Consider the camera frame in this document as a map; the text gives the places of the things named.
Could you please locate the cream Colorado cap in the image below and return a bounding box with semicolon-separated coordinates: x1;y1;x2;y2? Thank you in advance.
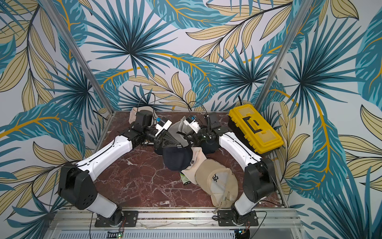
181;147;207;185

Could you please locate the white perforated cap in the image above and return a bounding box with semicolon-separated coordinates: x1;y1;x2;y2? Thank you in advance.
168;116;195;147

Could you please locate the green black cap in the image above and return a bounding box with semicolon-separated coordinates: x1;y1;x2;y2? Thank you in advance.
180;172;191;185

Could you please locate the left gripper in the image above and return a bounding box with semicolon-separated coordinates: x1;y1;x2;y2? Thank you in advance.
144;126;181;150

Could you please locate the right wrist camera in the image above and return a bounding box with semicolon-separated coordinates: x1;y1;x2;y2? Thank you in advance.
184;116;201;133

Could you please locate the yellow black toolbox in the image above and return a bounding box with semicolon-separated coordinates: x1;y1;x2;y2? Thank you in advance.
228;104;284;159

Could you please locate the navy black cap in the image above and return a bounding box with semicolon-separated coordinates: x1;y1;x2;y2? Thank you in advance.
163;146;193;171

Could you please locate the black cap at back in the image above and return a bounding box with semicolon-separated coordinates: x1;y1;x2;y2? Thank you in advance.
201;140;220;154

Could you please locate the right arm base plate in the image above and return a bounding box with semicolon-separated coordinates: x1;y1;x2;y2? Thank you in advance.
216;210;259;227

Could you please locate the tan khaki cap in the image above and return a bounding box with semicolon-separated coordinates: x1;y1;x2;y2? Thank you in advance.
195;159;238;214

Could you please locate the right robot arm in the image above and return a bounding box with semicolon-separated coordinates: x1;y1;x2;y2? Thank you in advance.
176;116;277;218

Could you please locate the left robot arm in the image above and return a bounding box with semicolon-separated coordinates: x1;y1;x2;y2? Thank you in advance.
58;110;193;218

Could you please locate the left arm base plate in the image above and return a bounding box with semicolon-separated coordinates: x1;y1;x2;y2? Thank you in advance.
95;210;138;228

